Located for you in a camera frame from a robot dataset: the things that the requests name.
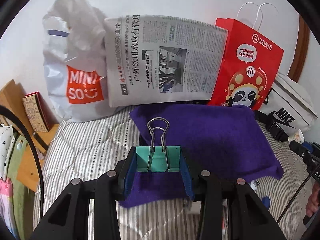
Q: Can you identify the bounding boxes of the teal binder clip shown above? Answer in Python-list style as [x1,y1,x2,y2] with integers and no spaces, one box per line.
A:
[136,117,181,173]

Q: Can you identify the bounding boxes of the white Nike waist bag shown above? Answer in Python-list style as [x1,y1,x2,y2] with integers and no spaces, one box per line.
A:
[255,73,318,142]

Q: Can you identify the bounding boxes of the purple towel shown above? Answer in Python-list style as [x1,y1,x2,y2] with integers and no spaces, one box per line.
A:
[119,103,284,209]

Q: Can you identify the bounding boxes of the striped bed quilt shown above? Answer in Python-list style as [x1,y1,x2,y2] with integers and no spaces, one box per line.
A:
[33,107,312,239]

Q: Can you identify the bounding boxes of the red panda paper bag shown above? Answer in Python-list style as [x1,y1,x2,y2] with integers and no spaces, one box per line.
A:
[208,18,284,110]

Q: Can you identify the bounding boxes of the patterned book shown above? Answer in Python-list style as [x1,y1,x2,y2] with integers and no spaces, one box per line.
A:
[22,92,50,133]

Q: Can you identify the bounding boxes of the folded newspaper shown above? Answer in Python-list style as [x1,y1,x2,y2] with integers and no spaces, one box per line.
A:
[104,15,228,107]

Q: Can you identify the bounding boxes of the white Miniso plastic bag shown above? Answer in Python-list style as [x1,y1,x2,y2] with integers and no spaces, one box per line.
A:
[42,0,120,122]

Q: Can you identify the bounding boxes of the black cable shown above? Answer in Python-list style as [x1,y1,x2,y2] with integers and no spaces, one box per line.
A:
[0,104,45,223]

